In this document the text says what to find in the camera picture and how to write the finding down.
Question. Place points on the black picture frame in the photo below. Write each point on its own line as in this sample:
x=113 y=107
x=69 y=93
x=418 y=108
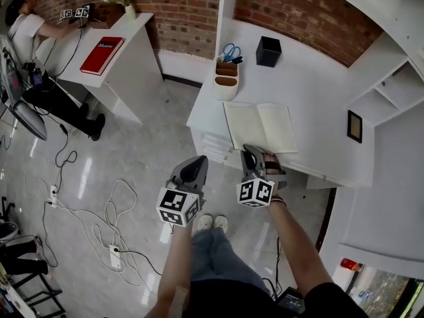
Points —
x=354 y=126

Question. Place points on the person's white shoe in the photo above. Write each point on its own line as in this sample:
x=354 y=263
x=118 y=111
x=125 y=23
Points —
x=221 y=224
x=205 y=223

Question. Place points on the white desk organiser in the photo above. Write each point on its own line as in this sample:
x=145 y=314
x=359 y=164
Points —
x=225 y=88

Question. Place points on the small white side desk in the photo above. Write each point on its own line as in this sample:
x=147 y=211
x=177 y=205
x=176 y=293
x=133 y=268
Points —
x=126 y=75

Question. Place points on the pale green vase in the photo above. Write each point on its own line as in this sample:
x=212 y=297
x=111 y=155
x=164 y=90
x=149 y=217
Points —
x=130 y=13

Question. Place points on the black framed window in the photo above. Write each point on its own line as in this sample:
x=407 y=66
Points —
x=391 y=293

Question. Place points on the person's right hand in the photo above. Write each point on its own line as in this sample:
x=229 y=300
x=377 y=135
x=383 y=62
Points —
x=272 y=164

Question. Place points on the red drink bottle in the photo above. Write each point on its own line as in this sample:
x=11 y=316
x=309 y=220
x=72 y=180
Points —
x=349 y=264

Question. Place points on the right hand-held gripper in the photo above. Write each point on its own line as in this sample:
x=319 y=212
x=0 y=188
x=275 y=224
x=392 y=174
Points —
x=255 y=192

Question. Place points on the black square box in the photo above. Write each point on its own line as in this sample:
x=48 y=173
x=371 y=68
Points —
x=268 y=52

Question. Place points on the black metal chair frame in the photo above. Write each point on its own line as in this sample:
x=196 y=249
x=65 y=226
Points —
x=43 y=293

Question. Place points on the black wrist band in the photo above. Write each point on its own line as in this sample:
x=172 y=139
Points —
x=280 y=201

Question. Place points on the person's blue jeans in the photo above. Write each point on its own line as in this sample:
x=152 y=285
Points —
x=215 y=257

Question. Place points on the person's right forearm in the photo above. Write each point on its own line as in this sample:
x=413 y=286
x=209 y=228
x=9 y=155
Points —
x=298 y=250

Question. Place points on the person's left forearm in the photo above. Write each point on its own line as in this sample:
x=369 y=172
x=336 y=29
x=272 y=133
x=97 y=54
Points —
x=175 y=263

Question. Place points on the person's black top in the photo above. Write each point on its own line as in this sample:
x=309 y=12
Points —
x=232 y=301

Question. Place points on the black device with screen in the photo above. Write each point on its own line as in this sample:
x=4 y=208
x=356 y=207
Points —
x=291 y=300

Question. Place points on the white desk with hutch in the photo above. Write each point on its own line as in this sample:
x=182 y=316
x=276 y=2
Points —
x=318 y=88

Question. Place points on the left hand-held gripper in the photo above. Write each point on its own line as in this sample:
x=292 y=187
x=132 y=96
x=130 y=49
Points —
x=177 y=205

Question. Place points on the grey round stool seat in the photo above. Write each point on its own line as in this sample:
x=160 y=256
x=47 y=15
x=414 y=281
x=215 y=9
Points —
x=7 y=232

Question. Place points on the white notebook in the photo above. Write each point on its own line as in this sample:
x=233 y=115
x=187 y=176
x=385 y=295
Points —
x=261 y=128

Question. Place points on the person's left white shoe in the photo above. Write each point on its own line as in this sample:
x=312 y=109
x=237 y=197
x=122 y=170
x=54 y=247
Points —
x=205 y=223

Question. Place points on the person's right white shoe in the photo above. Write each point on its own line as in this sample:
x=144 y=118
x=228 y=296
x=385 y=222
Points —
x=221 y=224

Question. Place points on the clear water bottle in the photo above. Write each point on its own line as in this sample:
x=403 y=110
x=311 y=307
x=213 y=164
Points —
x=362 y=296

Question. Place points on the brown wooden box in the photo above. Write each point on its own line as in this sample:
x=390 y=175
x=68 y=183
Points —
x=109 y=15

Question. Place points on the grey office chair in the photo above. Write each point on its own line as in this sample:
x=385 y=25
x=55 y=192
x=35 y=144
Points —
x=30 y=121

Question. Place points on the red hardcover book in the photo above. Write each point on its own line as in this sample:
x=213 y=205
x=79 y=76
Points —
x=101 y=56

